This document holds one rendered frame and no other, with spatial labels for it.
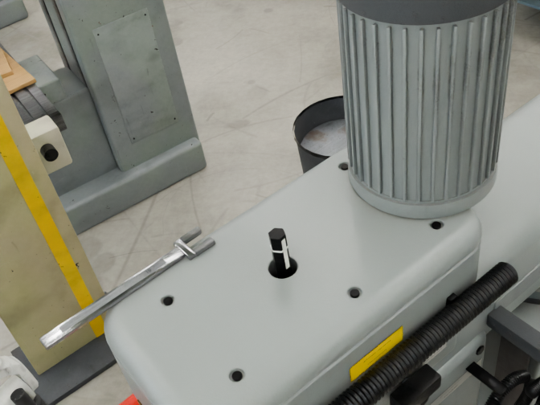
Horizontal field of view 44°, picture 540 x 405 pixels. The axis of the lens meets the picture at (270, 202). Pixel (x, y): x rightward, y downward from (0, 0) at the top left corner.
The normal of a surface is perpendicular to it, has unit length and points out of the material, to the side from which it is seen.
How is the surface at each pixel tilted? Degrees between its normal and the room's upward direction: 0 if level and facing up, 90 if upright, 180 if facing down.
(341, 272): 0
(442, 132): 90
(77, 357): 0
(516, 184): 0
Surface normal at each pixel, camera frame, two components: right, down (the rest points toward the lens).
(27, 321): 0.62, 0.47
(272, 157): -0.14, -0.73
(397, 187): -0.44, 0.66
